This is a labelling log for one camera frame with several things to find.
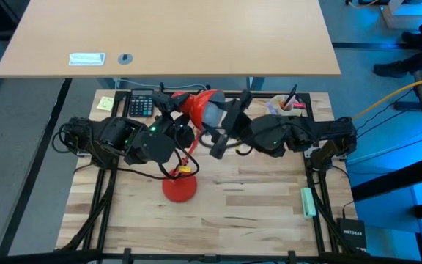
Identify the white pen cup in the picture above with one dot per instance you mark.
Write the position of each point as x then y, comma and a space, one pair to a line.
276, 100

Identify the black aluminium table frame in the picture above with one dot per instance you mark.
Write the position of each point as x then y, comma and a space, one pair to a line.
196, 258

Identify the black Netgear router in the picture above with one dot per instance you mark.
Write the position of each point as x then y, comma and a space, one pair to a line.
352, 234

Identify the yellow sticky note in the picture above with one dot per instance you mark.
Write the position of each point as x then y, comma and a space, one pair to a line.
105, 103

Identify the black floor beam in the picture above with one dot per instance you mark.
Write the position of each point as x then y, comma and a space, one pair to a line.
398, 177

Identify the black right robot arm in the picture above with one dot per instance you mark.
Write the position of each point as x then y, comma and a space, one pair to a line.
306, 132

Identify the black calculator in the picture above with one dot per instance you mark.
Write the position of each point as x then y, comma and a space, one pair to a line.
141, 104

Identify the person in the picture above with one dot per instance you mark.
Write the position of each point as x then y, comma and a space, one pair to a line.
390, 69

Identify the pink marker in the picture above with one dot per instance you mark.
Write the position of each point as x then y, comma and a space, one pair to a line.
299, 106

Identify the mint green rectangular box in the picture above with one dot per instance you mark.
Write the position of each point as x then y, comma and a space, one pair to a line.
308, 203

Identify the black pen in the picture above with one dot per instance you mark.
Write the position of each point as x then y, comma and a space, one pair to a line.
291, 96

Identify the tan wooden desk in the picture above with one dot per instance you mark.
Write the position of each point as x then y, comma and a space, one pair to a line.
167, 33

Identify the red desk lamp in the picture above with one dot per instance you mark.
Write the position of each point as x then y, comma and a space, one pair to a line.
180, 188

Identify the white platform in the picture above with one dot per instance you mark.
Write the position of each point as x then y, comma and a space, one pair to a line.
409, 16

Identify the lilac marker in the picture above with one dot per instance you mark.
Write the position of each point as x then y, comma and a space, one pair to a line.
269, 108

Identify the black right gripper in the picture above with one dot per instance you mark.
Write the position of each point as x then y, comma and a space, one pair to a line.
238, 121

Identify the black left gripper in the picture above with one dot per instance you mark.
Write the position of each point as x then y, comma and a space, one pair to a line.
176, 133

